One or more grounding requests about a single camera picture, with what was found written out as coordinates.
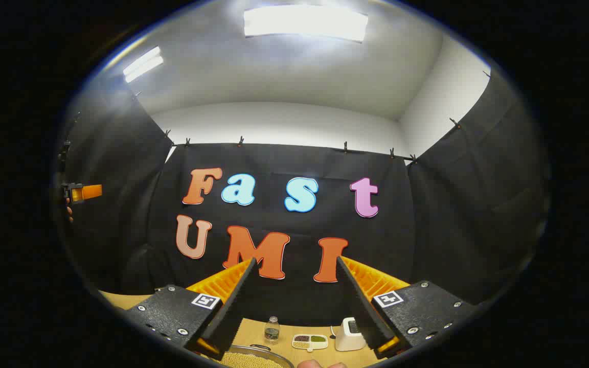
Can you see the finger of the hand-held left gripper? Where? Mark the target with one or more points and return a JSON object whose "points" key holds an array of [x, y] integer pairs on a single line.
{"points": [[90, 192]]}

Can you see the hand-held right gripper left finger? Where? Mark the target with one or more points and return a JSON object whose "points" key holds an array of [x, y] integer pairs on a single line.
{"points": [[235, 306]]}

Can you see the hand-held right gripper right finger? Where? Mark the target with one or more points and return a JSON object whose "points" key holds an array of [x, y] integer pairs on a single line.
{"points": [[358, 306]]}

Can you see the steel pot with soybeans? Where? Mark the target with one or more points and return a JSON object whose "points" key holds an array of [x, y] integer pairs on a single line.
{"points": [[253, 360]]}

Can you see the white toaster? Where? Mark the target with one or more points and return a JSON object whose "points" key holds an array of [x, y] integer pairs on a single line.
{"points": [[348, 340]]}

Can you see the clear plastic water bottle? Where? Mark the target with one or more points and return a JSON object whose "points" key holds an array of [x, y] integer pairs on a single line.
{"points": [[272, 329]]}

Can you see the white divided bean dish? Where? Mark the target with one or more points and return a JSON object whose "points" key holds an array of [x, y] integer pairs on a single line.
{"points": [[310, 342]]}

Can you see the black backdrop cloth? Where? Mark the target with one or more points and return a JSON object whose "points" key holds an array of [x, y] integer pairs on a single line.
{"points": [[427, 230]]}

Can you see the narrow ceiling light panel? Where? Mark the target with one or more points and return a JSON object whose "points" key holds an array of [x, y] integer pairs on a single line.
{"points": [[142, 64]]}

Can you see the large ceiling light panel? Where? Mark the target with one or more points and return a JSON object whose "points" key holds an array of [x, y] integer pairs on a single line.
{"points": [[304, 23]]}

